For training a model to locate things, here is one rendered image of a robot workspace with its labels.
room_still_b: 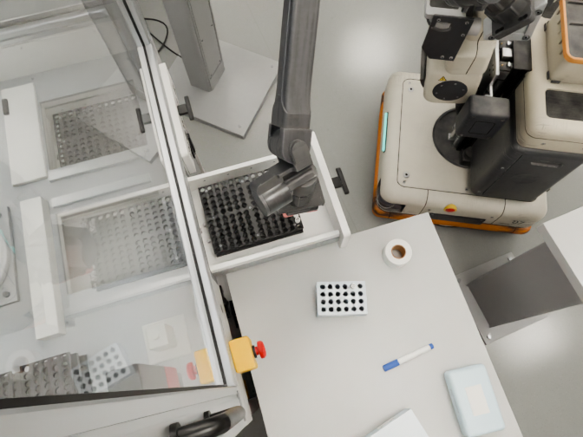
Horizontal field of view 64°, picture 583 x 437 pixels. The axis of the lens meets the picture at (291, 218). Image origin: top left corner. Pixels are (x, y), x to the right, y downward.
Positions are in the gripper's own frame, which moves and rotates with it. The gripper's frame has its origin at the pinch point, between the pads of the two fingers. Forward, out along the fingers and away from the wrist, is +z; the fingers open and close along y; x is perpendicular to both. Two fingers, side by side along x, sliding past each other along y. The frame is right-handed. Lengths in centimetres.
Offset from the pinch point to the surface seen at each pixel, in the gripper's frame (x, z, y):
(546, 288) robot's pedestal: 29, 39, -76
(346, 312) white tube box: 23.5, 16.7, -8.5
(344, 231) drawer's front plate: 6.5, 3.6, -10.7
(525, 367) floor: 54, 91, -89
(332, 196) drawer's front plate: -2.7, 3.7, -10.3
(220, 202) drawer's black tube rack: -10.0, 11.3, 16.1
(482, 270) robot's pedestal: 13, 90, -87
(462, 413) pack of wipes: 52, 15, -28
